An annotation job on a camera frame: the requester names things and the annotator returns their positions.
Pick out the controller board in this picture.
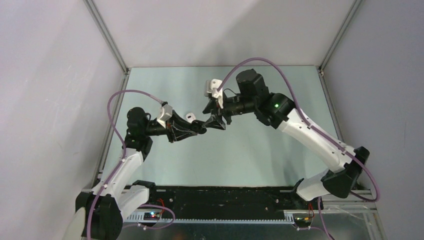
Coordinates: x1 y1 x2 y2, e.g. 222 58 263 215
143 212 161 221
294 216 314 229

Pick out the black earbud charging case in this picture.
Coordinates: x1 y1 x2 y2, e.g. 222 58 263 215
190 120 207 135

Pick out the left aluminium corner post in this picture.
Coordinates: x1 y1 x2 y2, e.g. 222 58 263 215
83 0 129 74

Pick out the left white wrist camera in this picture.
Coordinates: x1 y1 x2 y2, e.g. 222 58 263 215
156 102 173 129

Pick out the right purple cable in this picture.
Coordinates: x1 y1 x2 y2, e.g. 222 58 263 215
216 57 381 240

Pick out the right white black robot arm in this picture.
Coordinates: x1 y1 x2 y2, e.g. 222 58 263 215
203 69 370 209

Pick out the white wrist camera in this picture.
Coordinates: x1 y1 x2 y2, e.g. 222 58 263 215
156 102 173 129
204 79 224 109

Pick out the right controller board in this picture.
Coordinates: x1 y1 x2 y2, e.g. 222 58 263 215
294 216 314 229

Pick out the grey slotted cable duct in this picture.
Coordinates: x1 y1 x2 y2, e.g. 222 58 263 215
122 211 296 225

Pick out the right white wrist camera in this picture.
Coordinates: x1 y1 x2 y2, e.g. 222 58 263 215
204 79 224 109

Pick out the aluminium corner post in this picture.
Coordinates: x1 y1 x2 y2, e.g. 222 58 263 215
83 0 129 74
318 0 364 72

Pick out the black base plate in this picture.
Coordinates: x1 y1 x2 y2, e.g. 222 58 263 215
147 186 323 223

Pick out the right aluminium corner post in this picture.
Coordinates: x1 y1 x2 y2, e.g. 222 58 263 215
318 0 364 72

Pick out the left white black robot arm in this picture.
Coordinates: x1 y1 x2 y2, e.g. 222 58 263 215
75 104 207 240

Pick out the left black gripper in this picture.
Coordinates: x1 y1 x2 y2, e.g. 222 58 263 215
143 110 197 143

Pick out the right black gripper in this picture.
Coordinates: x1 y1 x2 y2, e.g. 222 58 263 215
202 92 257 131

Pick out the white earbud charging case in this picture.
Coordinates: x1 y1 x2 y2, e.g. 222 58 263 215
185 112 196 123

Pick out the left controller board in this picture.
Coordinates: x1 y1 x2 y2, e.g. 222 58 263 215
143 212 161 221

